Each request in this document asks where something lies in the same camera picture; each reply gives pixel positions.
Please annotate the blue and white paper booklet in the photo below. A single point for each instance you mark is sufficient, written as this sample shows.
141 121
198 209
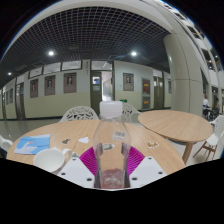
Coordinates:
33 144

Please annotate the small dark wrapper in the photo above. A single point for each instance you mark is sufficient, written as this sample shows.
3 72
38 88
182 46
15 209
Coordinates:
66 141

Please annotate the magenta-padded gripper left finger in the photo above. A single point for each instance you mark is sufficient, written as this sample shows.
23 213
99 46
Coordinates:
74 171

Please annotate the person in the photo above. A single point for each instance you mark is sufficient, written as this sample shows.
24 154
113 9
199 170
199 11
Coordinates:
206 103

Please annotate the round ceiling lights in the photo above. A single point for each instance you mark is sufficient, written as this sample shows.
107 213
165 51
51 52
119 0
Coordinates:
51 53

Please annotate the white chair with wooden legs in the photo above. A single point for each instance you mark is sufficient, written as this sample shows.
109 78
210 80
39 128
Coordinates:
213 138

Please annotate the clear plastic water bottle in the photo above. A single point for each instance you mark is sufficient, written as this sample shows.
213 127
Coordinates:
111 156

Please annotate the white ceramic mug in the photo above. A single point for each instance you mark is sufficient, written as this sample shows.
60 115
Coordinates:
49 160

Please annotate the small pale wrapper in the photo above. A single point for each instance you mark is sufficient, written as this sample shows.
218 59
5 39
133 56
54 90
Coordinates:
152 144

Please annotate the small white paper scrap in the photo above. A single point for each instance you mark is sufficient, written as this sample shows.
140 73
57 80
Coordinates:
84 140

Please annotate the flat round red coaster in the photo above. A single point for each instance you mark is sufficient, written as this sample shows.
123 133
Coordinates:
111 176

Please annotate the small white printed card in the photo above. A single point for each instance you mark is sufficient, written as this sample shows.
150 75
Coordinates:
119 135

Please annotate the framed wall portraits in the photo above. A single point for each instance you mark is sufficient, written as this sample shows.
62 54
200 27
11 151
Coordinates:
70 82

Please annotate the white lattice-back chair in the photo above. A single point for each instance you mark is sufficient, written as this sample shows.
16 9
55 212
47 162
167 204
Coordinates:
80 113
131 111

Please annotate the dark-framed open door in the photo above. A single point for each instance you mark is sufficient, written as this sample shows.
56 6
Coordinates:
96 88

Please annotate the round wooden side table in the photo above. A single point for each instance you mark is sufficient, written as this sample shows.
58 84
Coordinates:
175 125

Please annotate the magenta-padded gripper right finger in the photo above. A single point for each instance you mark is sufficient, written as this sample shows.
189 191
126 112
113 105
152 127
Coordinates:
148 171

